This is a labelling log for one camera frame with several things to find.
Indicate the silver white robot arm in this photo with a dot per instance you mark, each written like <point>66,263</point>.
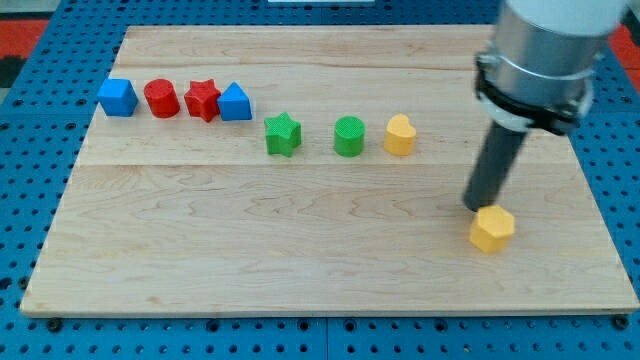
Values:
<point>537,69</point>

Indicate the yellow heart block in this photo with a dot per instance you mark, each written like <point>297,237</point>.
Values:
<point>400,135</point>

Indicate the light wooden board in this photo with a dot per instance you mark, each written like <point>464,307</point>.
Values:
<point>180,218</point>

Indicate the green cylinder block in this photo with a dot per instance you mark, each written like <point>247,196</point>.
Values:
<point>349,134</point>

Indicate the green star block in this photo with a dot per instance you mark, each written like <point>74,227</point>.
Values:
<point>282,134</point>

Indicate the blue triangle block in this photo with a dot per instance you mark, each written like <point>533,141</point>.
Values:
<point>234,104</point>

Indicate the red star block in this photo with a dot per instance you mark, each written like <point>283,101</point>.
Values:
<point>202,99</point>

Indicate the yellow hexagon block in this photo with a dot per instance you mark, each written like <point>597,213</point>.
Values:
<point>492,228</point>

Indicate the red cylinder block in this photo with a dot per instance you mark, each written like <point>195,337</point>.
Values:
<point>161,97</point>

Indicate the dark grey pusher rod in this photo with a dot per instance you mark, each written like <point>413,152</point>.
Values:
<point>500,148</point>

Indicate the blue cube block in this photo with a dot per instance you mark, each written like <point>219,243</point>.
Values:
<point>117,97</point>

